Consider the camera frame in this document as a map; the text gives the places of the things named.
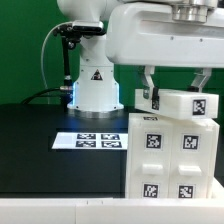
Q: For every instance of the black camera on stand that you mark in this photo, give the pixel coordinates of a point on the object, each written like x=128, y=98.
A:
x=71, y=34

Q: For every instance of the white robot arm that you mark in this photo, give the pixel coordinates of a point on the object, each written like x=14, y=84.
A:
x=96, y=90

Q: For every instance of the white cabinet body box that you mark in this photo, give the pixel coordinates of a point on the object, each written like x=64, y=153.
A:
x=141, y=121

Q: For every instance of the white cabinet top panel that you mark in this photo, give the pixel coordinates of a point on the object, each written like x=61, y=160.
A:
x=151, y=164

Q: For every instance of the small white cabinet block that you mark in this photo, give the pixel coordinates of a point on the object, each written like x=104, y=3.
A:
x=181, y=105

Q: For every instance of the white cabinet door panel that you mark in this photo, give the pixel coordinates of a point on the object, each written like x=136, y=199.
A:
x=190, y=164

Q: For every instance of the white L-shaped fence wall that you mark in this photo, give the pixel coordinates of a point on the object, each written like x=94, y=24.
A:
x=115, y=211

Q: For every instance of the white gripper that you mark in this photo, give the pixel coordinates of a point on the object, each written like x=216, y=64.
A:
x=167, y=33

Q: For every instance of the white marker base sheet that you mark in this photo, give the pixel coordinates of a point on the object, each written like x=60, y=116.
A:
x=80, y=140

